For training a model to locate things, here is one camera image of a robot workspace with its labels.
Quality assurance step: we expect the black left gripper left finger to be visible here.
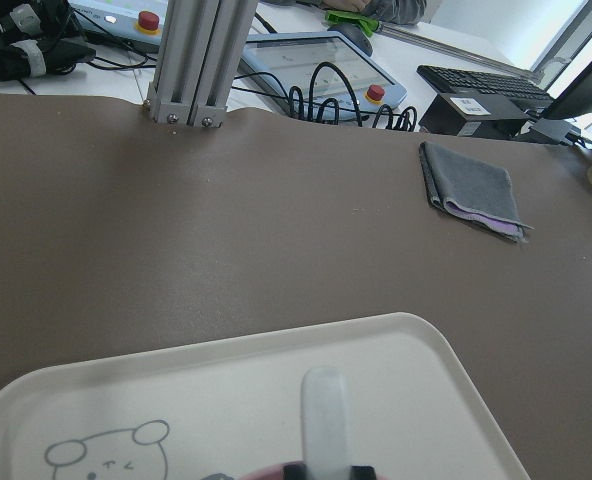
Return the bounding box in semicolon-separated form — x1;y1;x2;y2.
282;463;308;480

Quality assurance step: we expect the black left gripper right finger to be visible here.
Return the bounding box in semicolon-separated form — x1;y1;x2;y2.
350;465;376;480

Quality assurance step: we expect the white ceramic spoon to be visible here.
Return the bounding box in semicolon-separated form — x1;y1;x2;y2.
300;366;352;479

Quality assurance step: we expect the cream rabbit tray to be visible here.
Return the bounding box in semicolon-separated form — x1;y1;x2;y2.
0;313;526;479

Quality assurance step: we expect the grey folded cloth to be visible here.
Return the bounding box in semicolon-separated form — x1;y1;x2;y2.
419;141;530;242

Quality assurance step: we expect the black power adapter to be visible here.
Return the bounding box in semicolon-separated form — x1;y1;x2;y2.
419;93;530;140

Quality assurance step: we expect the blue teach pendant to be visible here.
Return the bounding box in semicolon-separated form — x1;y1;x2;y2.
239;31;408;122
69;0;168;53

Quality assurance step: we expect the black keyboard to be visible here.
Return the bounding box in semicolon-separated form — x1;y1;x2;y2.
416;65;553;102

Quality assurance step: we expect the computer mouse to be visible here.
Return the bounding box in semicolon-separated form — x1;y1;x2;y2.
328;23;373;57

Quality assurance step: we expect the seated person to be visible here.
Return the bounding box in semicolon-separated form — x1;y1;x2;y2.
320;0;427;25

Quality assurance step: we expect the aluminium frame post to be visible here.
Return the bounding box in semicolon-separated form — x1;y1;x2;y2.
147;0;258;128

